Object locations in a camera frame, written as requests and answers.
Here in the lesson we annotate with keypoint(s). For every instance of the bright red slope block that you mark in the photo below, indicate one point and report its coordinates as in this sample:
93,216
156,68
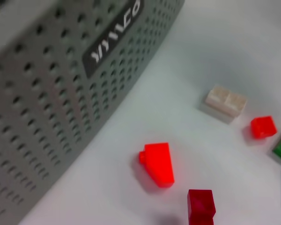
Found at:
159,164

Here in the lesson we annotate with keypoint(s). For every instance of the white building block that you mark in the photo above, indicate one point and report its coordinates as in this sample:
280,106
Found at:
227,100

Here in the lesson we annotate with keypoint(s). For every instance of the dark red long block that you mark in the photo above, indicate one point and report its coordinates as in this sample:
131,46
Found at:
201,206

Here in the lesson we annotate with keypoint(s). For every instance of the grey perforated storage bin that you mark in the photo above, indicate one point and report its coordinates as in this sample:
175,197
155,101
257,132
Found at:
49,105

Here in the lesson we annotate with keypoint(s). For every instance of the small red square block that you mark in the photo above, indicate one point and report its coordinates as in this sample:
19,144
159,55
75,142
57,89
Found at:
263,126

